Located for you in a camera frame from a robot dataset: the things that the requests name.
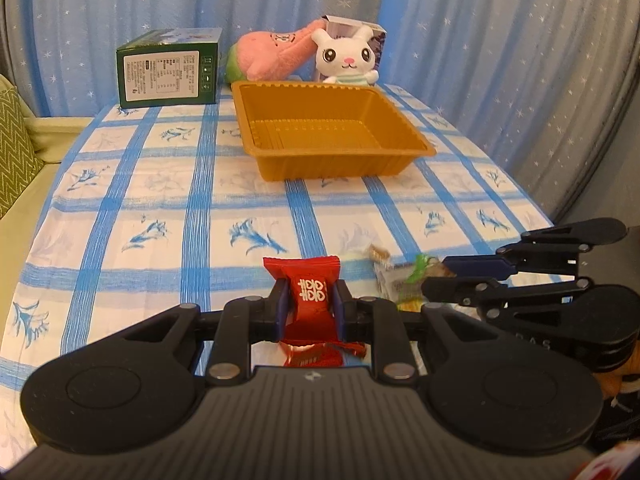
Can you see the blue star curtain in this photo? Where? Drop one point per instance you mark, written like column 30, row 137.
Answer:
column 475, row 60

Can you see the pink plush toy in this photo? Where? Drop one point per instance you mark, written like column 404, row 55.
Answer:
column 270, row 52

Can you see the blue checked tablecloth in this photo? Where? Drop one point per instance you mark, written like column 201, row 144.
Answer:
column 150, row 200

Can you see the beige sofa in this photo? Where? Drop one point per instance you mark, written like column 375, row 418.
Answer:
column 45, row 150

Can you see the small clear packet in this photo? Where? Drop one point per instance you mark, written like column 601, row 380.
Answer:
column 380, row 253

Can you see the person's right hand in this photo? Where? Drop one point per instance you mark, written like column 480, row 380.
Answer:
column 617, row 377

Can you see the red candy packet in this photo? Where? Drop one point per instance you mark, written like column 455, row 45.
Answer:
column 311, row 287

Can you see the green cardboard box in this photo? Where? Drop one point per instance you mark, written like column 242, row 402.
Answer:
column 167, row 70

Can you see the orange plastic tray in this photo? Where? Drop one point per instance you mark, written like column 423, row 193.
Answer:
column 325, row 130

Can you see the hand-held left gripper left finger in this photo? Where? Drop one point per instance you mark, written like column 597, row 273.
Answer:
column 283, row 310

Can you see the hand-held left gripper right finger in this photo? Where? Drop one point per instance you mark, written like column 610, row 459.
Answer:
column 340, row 310

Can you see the clear green snack packet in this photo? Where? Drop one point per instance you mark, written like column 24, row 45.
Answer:
column 400, row 285

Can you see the white bunny plush toy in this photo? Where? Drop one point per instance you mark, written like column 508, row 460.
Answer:
column 347, row 57

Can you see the green zigzag pillow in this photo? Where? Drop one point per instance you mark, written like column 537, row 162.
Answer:
column 12, row 150

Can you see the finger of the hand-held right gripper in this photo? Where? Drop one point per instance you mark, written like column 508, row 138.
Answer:
column 450, row 290
column 475, row 266

